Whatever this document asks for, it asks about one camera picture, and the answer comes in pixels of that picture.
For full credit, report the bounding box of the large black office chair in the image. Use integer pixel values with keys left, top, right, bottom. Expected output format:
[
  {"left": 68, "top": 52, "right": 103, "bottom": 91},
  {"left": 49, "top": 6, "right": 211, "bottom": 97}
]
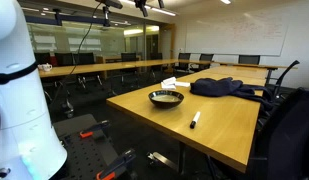
[{"left": 250, "top": 87, "right": 309, "bottom": 180}]

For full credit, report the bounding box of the white marker with black cap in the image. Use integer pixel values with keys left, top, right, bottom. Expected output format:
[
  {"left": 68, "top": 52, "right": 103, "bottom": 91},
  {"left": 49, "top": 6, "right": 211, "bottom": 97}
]
[{"left": 189, "top": 111, "right": 202, "bottom": 130}]

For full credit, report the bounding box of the wall whiteboard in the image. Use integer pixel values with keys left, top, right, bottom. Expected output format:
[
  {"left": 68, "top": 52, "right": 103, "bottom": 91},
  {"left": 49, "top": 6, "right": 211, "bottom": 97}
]
[{"left": 184, "top": 8, "right": 290, "bottom": 57}]

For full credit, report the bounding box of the metal bracket under table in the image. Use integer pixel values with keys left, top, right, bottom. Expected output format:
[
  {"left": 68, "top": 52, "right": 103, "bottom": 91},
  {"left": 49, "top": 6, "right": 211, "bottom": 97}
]
[{"left": 146, "top": 151, "right": 180, "bottom": 173}]

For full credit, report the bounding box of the black clamp with orange tip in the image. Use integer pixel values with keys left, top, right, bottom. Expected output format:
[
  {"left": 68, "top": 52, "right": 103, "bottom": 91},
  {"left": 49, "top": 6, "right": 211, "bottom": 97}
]
[
  {"left": 95, "top": 148, "right": 137, "bottom": 180},
  {"left": 78, "top": 119, "right": 111, "bottom": 140}
]

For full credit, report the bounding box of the white teapot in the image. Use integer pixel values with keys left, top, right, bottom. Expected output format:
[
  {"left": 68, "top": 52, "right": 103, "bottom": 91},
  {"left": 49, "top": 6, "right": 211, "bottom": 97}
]
[{"left": 37, "top": 62, "right": 54, "bottom": 73}]

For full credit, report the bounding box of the black stand base with wheel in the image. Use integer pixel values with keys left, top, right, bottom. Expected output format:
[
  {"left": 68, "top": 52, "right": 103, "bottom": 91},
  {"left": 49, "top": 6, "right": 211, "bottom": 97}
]
[{"left": 59, "top": 98, "right": 76, "bottom": 119}]

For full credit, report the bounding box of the black camera cable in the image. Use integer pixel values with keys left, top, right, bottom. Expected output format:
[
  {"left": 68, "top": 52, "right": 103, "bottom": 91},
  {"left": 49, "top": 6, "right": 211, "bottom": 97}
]
[{"left": 48, "top": 2, "right": 104, "bottom": 108}]

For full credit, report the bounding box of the black bowl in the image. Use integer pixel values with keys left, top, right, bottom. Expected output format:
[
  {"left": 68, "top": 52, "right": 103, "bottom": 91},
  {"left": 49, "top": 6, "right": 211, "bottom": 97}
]
[{"left": 147, "top": 89, "right": 185, "bottom": 109}]

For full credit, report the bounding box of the long ceiling light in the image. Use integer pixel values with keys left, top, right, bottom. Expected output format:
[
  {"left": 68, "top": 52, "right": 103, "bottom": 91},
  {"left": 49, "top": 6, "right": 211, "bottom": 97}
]
[{"left": 120, "top": 0, "right": 177, "bottom": 17}]

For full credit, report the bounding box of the white flat paper piece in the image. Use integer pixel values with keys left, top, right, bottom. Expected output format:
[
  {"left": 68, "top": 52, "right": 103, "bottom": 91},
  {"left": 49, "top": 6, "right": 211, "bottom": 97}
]
[{"left": 174, "top": 81, "right": 191, "bottom": 89}]

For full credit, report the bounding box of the dark blue cloth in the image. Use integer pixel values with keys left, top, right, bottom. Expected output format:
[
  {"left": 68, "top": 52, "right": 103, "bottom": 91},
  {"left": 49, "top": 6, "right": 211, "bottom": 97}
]
[{"left": 189, "top": 76, "right": 275, "bottom": 111}]

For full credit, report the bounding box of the black chair with armrest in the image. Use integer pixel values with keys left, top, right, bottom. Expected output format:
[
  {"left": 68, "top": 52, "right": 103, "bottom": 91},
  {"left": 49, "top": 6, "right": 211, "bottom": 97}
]
[{"left": 260, "top": 59, "right": 301, "bottom": 101}]

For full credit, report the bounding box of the black camera on stand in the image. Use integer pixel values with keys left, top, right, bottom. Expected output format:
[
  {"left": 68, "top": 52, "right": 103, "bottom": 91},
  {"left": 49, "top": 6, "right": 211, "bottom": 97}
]
[{"left": 95, "top": 0, "right": 124, "bottom": 28}]

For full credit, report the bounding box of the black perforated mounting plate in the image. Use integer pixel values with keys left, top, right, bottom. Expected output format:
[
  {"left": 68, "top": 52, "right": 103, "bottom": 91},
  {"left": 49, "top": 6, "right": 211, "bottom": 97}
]
[{"left": 52, "top": 113, "right": 130, "bottom": 180}]

